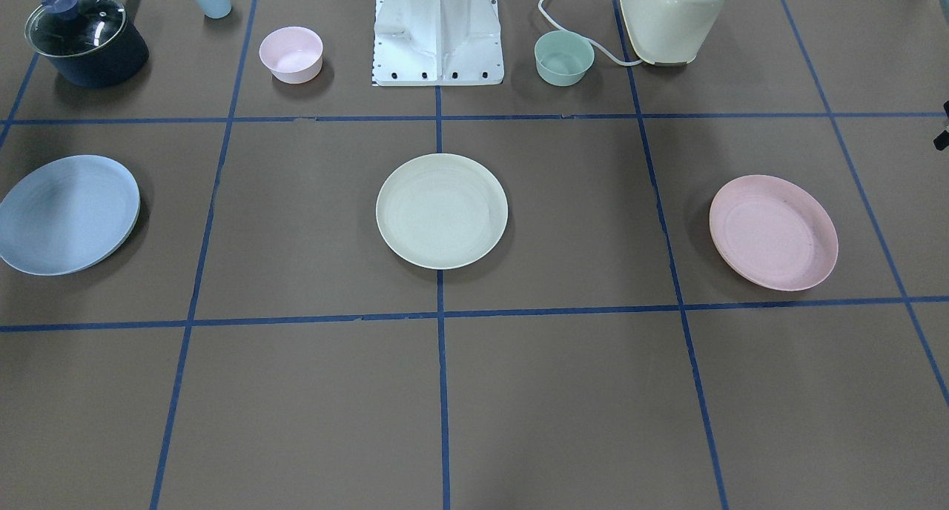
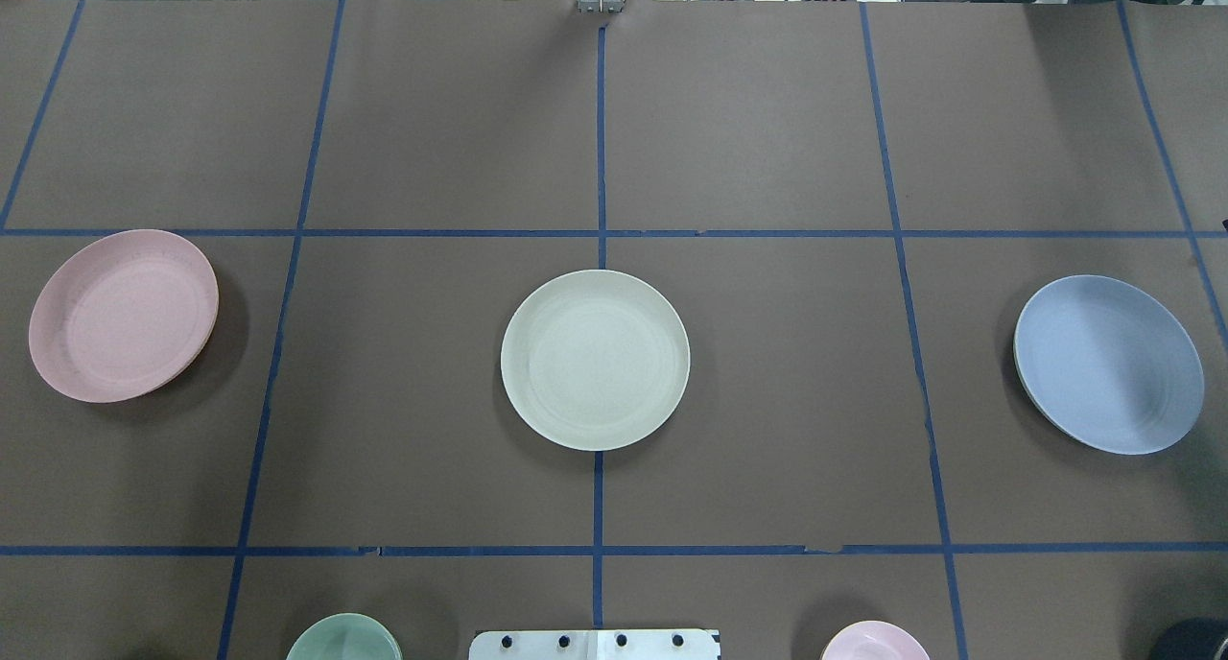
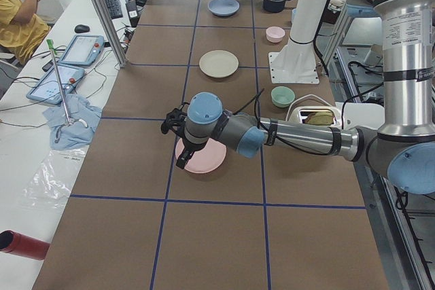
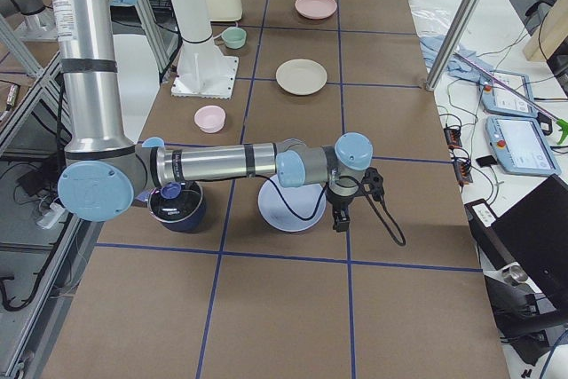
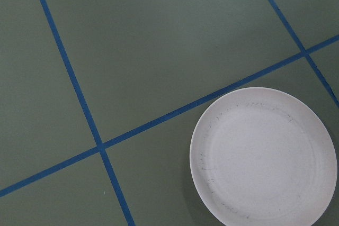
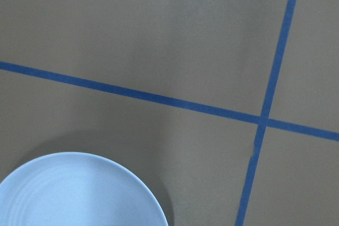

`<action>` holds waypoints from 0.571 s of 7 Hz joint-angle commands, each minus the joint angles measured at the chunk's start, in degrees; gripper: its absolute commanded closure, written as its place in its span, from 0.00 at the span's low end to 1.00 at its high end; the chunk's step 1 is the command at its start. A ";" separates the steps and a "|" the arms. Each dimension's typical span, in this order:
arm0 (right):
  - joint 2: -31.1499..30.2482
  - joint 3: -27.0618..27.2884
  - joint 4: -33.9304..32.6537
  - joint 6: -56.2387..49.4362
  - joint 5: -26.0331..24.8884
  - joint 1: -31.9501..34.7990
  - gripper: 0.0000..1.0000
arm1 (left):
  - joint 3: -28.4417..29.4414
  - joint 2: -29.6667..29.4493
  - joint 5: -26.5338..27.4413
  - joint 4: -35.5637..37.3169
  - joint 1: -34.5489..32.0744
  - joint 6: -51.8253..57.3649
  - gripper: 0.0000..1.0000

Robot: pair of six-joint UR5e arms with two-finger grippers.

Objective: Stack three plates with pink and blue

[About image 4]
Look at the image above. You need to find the orange black connector strip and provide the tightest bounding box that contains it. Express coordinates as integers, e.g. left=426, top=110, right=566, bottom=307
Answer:
left=443, top=125, right=473, bottom=187

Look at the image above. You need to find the white pillar with base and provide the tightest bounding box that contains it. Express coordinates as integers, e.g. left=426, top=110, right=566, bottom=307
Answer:
left=170, top=0, right=239, bottom=99

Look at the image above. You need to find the white power strip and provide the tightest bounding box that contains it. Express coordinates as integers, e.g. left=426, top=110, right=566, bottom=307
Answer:
left=36, top=201, right=67, bottom=230

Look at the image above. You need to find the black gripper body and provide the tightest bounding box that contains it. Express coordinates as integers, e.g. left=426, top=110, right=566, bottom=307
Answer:
left=326, top=181, right=358, bottom=214

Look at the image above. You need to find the green spray bottle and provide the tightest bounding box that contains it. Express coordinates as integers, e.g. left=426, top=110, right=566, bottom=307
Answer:
left=538, top=113, right=568, bottom=144

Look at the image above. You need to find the lower teach pendant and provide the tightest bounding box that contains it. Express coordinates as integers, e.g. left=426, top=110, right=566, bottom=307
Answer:
left=485, top=115, right=562, bottom=177

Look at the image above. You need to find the upper teach pendant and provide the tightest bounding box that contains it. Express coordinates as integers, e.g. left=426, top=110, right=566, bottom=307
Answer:
left=479, top=70, right=537, bottom=118

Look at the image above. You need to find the aluminium frame post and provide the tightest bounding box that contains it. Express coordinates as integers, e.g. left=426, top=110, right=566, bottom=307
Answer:
left=424, top=0, right=480, bottom=91

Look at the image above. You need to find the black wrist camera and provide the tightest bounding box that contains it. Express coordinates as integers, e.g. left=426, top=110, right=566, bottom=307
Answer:
left=362, top=167, right=385, bottom=203

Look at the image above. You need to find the pink bowl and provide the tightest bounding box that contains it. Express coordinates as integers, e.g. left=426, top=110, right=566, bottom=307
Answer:
left=193, top=105, right=226, bottom=133

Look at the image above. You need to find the teach pendant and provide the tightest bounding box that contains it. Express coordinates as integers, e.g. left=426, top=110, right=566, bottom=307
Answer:
left=485, top=115, right=562, bottom=177
left=479, top=70, right=537, bottom=118

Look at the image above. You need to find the cream plate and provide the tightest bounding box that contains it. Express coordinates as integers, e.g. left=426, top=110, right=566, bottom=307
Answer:
left=276, top=59, right=327, bottom=96

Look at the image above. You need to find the light blue cloth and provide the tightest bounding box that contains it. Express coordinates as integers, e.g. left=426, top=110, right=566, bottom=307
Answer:
left=419, top=35, right=493, bottom=82

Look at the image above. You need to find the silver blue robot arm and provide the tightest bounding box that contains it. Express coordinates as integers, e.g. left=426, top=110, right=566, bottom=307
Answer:
left=52, top=0, right=373, bottom=232

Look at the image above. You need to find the mint green cup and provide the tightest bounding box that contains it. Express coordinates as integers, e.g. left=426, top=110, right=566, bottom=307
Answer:
left=221, top=27, right=247, bottom=50

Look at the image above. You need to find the metal cylinder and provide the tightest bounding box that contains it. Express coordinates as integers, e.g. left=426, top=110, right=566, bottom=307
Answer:
left=501, top=265, right=528, bottom=287

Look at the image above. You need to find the dark blue pot with lid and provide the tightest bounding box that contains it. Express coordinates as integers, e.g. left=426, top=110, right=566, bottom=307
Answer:
left=147, top=181, right=207, bottom=233

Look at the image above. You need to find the black laptop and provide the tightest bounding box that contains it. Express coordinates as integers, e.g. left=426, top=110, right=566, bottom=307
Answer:
left=465, top=175, right=567, bottom=309

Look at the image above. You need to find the pink plate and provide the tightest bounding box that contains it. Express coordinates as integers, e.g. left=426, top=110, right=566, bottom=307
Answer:
left=295, top=0, right=337, bottom=20

